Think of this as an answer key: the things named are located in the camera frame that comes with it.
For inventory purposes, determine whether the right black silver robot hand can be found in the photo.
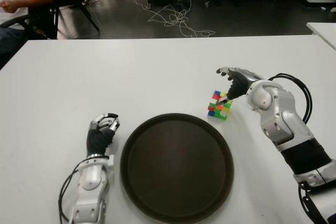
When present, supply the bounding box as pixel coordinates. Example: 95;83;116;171
216;66;265;105

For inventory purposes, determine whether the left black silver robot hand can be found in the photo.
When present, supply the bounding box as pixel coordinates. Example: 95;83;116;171
86;113;121;156

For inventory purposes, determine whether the multicoloured Rubik's cube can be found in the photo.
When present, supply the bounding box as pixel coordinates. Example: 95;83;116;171
207;90;233;121

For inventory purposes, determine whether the dark round plate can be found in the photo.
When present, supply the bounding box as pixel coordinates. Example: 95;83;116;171
120;113;235;218

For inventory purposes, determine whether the white side table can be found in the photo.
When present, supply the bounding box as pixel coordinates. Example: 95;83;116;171
306;22;336;51

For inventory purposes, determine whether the black armrest office chair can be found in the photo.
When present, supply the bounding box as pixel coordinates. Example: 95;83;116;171
0;6;57;41

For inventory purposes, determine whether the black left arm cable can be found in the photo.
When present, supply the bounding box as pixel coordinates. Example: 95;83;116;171
58;165;87;222

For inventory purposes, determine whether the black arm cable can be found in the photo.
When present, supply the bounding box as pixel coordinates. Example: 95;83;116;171
58;165;87;222
269;73;313;125

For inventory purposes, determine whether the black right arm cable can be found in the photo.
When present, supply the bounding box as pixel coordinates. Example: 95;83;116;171
269;73;313;125

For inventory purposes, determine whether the tangled white floor cable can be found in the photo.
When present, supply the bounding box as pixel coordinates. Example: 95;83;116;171
133;0;216;38

